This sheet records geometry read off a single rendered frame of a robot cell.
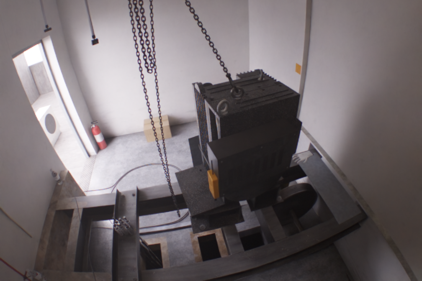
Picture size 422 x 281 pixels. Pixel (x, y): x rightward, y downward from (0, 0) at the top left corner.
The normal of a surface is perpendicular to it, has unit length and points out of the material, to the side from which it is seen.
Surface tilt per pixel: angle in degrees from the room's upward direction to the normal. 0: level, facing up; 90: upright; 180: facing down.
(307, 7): 90
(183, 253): 0
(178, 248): 0
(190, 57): 90
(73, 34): 90
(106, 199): 0
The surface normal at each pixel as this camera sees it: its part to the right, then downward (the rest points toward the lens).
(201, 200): -0.07, -0.81
